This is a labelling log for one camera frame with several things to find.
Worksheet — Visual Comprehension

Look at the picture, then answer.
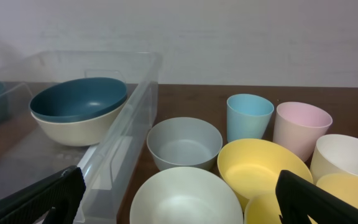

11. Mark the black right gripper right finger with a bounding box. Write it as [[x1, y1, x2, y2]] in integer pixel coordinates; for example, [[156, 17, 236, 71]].
[[275, 170, 358, 224]]

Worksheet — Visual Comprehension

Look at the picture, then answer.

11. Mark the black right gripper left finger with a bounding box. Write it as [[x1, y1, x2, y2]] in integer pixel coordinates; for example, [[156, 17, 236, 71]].
[[0, 166, 86, 224]]

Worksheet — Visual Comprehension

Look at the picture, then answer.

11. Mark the yellow cup front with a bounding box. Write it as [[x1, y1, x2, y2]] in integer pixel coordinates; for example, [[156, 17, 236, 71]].
[[243, 191, 318, 224]]

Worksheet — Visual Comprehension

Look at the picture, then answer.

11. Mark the yellow cup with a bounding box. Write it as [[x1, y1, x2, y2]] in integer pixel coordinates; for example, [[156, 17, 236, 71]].
[[243, 191, 318, 224], [316, 173, 358, 209]]

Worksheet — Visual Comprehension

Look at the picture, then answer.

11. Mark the cream beige bowl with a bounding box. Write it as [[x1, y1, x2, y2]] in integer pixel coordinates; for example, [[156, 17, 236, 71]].
[[31, 100, 127, 147]]

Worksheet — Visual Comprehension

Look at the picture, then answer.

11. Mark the clear plastic storage container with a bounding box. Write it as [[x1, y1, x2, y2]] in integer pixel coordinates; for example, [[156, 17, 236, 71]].
[[0, 51, 162, 223]]

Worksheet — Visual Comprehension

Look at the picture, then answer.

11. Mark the yellow small bowl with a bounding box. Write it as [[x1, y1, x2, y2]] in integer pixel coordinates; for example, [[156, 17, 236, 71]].
[[217, 139, 313, 209]]

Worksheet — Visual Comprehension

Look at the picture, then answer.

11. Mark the cream white cup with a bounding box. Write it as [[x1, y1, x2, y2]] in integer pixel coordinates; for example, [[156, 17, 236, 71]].
[[310, 134, 358, 182]]

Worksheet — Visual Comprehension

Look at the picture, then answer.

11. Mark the yellow cup right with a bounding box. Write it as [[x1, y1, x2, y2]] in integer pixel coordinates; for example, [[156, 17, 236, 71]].
[[316, 173, 358, 209]]

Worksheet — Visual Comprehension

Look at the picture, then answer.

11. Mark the pink cup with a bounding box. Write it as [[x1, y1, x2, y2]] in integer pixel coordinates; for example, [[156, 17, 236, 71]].
[[273, 101, 333, 162]]

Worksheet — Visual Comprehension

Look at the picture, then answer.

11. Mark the light blue cup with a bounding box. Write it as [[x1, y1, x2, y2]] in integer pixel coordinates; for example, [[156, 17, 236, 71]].
[[226, 94, 275, 142]]

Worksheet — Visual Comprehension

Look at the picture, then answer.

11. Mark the white small bowl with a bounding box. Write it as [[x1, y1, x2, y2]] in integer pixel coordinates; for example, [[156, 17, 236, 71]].
[[129, 167, 244, 224]]

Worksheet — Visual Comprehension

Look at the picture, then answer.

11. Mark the grey small bowl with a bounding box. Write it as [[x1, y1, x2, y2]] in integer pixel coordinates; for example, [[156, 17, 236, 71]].
[[146, 117, 223, 171]]

